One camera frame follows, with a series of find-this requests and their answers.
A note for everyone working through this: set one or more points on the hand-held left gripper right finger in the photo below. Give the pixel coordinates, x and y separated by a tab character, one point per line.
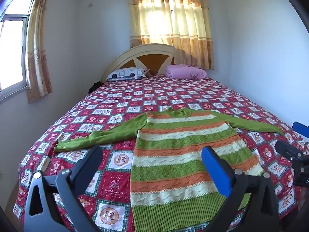
216	169

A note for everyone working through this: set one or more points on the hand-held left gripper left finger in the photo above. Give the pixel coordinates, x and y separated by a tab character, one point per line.
93	157

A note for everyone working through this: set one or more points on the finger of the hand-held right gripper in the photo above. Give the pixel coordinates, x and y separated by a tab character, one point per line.
301	128
287	149

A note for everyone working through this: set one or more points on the green orange striped knit sweater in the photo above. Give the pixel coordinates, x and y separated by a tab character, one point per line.
169	149

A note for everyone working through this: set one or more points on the red checkered printed bedspread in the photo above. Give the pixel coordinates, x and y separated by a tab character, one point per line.
101	113

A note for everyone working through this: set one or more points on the dark object beside bed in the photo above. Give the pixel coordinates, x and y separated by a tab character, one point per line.
95	87

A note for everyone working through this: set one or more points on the white patterned pillow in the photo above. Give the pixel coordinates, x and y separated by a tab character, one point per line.
126	73

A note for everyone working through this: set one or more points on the pink pillow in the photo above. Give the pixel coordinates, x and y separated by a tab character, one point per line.
187	72

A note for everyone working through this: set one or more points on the cream and brown headboard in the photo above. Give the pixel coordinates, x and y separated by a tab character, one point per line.
149	61

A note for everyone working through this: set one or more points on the yellow side window curtain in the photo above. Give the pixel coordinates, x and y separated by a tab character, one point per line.
38	53

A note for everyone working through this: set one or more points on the yellow curtain panel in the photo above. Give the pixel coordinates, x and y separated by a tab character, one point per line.
149	17
193	24

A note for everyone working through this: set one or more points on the side window with metal frame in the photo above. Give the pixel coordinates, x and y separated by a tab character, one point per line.
13	53

